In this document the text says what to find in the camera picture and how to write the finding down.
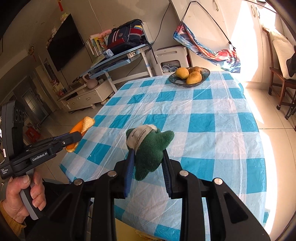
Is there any orange carrot plush toy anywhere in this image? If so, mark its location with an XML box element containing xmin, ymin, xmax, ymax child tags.
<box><xmin>66</xmin><ymin>116</ymin><xmax>95</xmax><ymax>153</ymax></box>

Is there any green plush toy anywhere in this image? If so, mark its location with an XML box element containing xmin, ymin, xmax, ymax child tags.
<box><xmin>126</xmin><ymin>124</ymin><xmax>175</xmax><ymax>181</ymax></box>

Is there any left hand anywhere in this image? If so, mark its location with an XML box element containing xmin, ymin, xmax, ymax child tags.
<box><xmin>2</xmin><ymin>171</ymin><xmax>46</xmax><ymax>223</ymax></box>

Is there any white tv cabinet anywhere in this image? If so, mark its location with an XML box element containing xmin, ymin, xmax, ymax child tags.
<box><xmin>58</xmin><ymin>80</ymin><xmax>113</xmax><ymax>112</ymax></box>

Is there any pink kettlebell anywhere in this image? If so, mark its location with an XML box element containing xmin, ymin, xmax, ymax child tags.
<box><xmin>82</xmin><ymin>74</ymin><xmax>98</xmax><ymax>89</ymax></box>

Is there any blue white checkered tablecloth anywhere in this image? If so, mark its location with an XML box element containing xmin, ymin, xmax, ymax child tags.
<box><xmin>60</xmin><ymin>71</ymin><xmax>268</xmax><ymax>225</ymax></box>

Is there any row of books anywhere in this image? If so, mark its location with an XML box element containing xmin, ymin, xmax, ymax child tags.
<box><xmin>86</xmin><ymin>29</ymin><xmax>111</xmax><ymax>57</ymax></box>

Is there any blue adjustable study desk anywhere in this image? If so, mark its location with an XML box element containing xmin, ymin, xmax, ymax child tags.
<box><xmin>82</xmin><ymin>44</ymin><xmax>153</xmax><ymax>93</ymax></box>

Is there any navy red backpack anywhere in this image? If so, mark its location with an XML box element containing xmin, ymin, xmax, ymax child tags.
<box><xmin>107</xmin><ymin>19</ymin><xmax>158</xmax><ymax>63</ymax></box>

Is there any yellow mango left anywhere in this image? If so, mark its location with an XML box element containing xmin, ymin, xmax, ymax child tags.
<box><xmin>176</xmin><ymin>67</ymin><xmax>190</xmax><ymax>80</ymax></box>

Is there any yellow mango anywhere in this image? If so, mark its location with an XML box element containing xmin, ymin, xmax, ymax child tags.
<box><xmin>186</xmin><ymin>72</ymin><xmax>202</xmax><ymax>85</ymax></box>
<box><xmin>176</xmin><ymin>67</ymin><xmax>190</xmax><ymax>80</ymax></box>

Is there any dark fruit bowl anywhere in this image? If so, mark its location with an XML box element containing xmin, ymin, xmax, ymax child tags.
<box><xmin>168</xmin><ymin>66</ymin><xmax>210</xmax><ymax>87</ymax></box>

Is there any yellow mango front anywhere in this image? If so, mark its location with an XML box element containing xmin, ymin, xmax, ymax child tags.
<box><xmin>186</xmin><ymin>72</ymin><xmax>202</xmax><ymax>85</ymax></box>

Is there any brown fruit back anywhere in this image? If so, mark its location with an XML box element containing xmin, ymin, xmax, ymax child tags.
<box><xmin>188</xmin><ymin>66</ymin><xmax>202</xmax><ymax>74</ymax></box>

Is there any wooden chair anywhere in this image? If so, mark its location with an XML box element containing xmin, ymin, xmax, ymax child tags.
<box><xmin>263</xmin><ymin>27</ymin><xmax>295</xmax><ymax>110</ymax></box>

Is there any colourful hanging cloth bag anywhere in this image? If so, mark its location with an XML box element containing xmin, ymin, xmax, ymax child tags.
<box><xmin>172</xmin><ymin>0</ymin><xmax>241</xmax><ymax>73</ymax></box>

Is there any white chair cushion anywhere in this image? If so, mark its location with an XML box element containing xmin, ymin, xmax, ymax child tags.
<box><xmin>269</xmin><ymin>29</ymin><xmax>295</xmax><ymax>80</ymax></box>

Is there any black wall television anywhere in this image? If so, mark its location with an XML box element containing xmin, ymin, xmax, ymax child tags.
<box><xmin>47</xmin><ymin>14</ymin><xmax>85</xmax><ymax>71</ymax></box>

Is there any white wall cabinet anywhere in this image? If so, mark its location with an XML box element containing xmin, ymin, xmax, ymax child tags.
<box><xmin>171</xmin><ymin>1</ymin><xmax>263</xmax><ymax>83</ymax></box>

